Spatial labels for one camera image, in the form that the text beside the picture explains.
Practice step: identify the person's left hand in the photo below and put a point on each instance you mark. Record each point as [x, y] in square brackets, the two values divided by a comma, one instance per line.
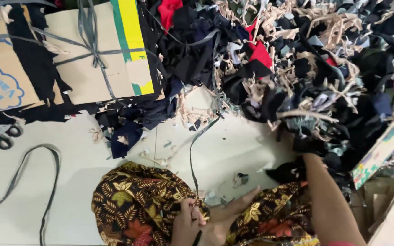
[183, 225]

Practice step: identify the person's left fingers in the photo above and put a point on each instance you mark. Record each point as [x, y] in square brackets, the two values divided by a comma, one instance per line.
[191, 212]

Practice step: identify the person's brown batik garment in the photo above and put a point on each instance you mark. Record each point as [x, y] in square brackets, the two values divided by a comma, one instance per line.
[135, 205]

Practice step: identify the small grey fabric scrap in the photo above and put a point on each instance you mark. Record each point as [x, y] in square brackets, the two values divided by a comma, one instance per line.
[240, 179]

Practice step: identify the navy fabric piece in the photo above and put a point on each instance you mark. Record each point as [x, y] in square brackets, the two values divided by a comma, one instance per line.
[126, 140]

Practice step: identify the cardboard box with green-yellow stripe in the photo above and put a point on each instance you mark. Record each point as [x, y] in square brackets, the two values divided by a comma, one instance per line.
[101, 54]

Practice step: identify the heap of fabric scraps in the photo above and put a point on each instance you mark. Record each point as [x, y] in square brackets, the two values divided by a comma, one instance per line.
[303, 68]

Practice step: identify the colourful patterned cardboard box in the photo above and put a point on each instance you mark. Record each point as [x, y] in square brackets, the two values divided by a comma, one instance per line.
[376, 157]

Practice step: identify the plain brown cardboard boxes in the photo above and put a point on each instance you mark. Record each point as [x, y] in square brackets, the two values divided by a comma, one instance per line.
[393, 215]

